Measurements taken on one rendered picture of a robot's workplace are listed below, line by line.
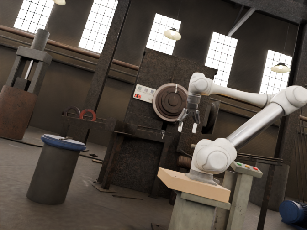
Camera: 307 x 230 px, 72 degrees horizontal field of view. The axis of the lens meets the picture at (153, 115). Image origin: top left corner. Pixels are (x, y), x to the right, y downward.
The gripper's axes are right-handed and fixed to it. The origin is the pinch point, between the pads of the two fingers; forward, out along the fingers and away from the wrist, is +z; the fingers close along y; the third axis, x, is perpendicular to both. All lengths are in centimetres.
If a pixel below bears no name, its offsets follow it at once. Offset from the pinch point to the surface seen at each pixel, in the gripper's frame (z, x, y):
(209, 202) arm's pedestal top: 35.4, 34.3, 2.4
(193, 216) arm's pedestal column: 47, 29, 6
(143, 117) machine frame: 10, -109, -26
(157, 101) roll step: -13, -97, -35
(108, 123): 18, -92, 23
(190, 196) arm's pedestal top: 33.2, 28.8, 13.1
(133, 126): 18, -89, -4
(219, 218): 76, 3, -56
